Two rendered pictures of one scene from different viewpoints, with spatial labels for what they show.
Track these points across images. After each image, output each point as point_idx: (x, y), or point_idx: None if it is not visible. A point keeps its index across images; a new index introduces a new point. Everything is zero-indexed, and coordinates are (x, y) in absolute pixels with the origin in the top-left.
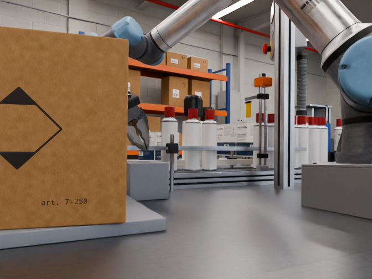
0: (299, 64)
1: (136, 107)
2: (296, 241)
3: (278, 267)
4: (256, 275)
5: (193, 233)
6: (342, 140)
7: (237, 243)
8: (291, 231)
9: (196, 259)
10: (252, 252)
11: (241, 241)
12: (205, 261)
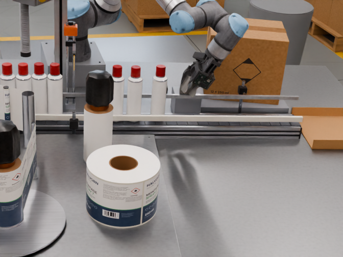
0: (28, 5)
1: (193, 65)
2: (149, 68)
3: (168, 62)
4: (175, 62)
5: (179, 76)
6: (88, 47)
7: (169, 70)
8: (144, 71)
9: (186, 68)
10: (168, 67)
11: (166, 71)
12: (184, 67)
